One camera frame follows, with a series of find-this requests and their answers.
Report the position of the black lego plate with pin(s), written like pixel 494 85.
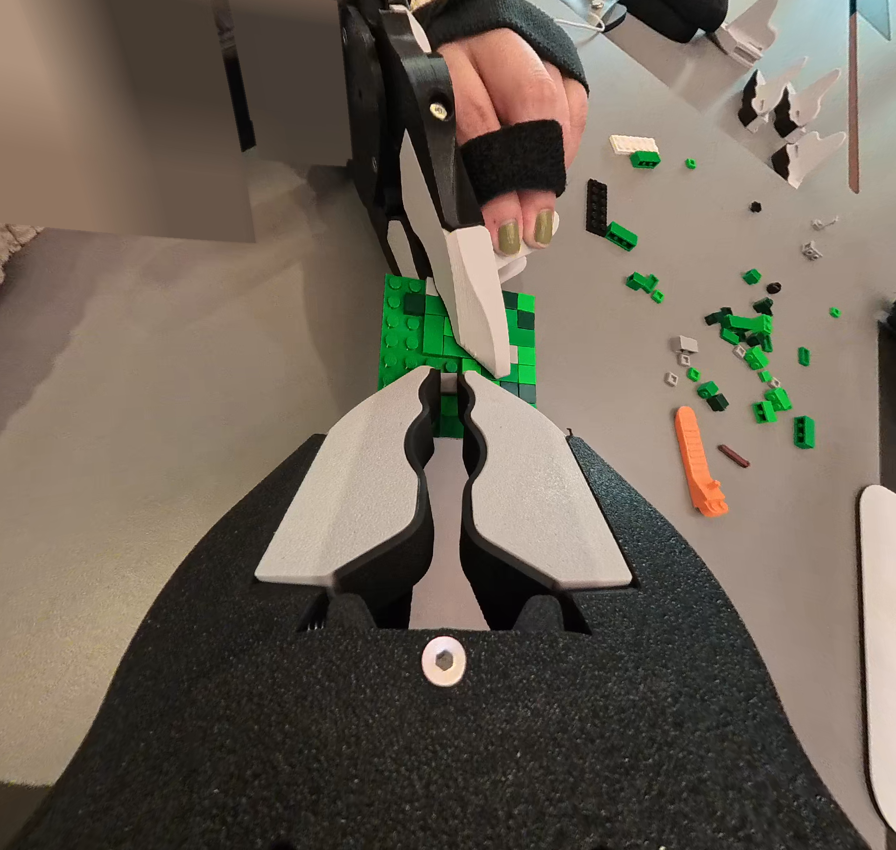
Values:
pixel 597 206

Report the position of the green lego plate with tiles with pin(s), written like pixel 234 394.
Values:
pixel 406 332

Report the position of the white plastic wedge part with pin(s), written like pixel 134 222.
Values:
pixel 752 27
pixel 812 157
pixel 805 104
pixel 756 104

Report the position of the white rounded tray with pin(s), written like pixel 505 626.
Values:
pixel 882 654

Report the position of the orange brick separator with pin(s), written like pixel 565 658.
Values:
pixel 693 458

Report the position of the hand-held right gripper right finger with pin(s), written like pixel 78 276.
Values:
pixel 539 500

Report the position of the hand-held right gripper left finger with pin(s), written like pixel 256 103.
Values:
pixel 350 493

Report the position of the cream knit sweater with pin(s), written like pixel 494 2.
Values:
pixel 17 248

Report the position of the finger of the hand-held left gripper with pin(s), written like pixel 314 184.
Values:
pixel 476 304
pixel 402 248

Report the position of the person's left hand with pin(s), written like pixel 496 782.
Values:
pixel 511 87

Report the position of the dark brown lego bar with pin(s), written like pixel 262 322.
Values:
pixel 733 455

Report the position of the white lego plate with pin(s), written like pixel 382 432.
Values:
pixel 633 144

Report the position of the scattered small lego pieces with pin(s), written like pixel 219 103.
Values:
pixel 742 321

